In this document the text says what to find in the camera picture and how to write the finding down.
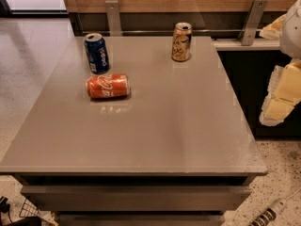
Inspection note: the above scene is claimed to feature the blue Pepsi can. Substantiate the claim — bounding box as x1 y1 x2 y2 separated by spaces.
84 33 110 74

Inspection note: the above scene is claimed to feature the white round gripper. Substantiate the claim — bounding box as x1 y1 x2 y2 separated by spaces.
260 0 301 126

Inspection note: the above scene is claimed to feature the right metal bracket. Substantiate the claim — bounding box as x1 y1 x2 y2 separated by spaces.
238 0 268 46

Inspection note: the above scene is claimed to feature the metal bracket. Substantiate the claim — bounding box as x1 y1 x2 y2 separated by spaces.
105 0 122 37
238 0 268 46

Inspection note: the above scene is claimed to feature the grey cabinet with drawers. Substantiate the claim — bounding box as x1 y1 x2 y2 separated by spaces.
1 37 267 226

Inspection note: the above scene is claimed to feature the white power strip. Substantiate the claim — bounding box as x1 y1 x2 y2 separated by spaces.
248 187 301 226

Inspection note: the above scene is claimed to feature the left metal bracket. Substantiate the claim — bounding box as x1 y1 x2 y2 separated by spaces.
105 0 122 37

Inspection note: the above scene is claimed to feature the metal rail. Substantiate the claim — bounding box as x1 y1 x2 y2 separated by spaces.
82 28 262 36

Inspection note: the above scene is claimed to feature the red Coca-Cola can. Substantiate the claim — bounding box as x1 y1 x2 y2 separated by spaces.
86 73 131 99

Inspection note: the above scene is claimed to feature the gold brown drink can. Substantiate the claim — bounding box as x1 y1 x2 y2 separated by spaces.
171 22 192 62

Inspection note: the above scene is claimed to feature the black wire basket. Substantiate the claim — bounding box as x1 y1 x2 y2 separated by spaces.
0 196 42 226

